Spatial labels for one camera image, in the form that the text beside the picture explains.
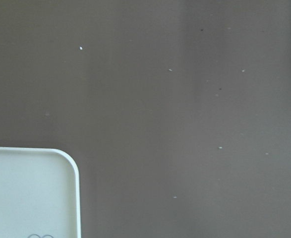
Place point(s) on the cream rabbit tray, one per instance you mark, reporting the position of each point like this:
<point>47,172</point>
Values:
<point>39,194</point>

